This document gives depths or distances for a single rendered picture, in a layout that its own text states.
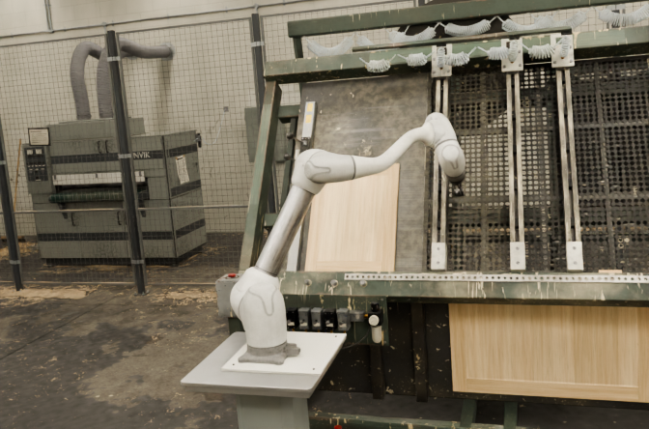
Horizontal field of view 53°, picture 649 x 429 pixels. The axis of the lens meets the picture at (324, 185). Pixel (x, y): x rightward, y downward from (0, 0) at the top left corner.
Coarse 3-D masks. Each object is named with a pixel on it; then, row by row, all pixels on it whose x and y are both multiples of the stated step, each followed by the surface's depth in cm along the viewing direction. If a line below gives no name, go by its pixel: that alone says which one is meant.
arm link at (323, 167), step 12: (312, 156) 262; (324, 156) 255; (336, 156) 256; (348, 156) 258; (312, 168) 252; (324, 168) 252; (336, 168) 253; (348, 168) 254; (312, 180) 254; (324, 180) 254; (336, 180) 255; (348, 180) 258
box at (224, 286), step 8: (216, 280) 300; (224, 280) 299; (232, 280) 298; (216, 288) 300; (224, 288) 299; (232, 288) 298; (224, 296) 300; (224, 304) 300; (224, 312) 301; (232, 312) 300
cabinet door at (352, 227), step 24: (336, 192) 331; (360, 192) 327; (384, 192) 323; (312, 216) 329; (336, 216) 325; (360, 216) 321; (384, 216) 317; (312, 240) 323; (336, 240) 320; (360, 240) 316; (384, 240) 313; (312, 264) 318; (336, 264) 314; (360, 264) 311; (384, 264) 308
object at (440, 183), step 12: (432, 48) 339; (432, 60) 336; (432, 72) 332; (444, 72) 330; (444, 84) 332; (444, 96) 329; (444, 108) 326; (444, 180) 311; (444, 192) 308; (444, 204) 306; (444, 216) 303; (444, 228) 301; (444, 240) 299; (432, 252) 298; (444, 252) 296; (432, 264) 296; (444, 264) 294
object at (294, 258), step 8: (312, 112) 352; (304, 120) 351; (312, 120) 350; (304, 128) 349; (312, 128) 349; (304, 136) 347; (312, 136) 348; (312, 144) 348; (304, 216) 332; (296, 240) 323; (296, 248) 321; (288, 256) 321; (296, 256) 320; (288, 264) 319; (296, 264) 318
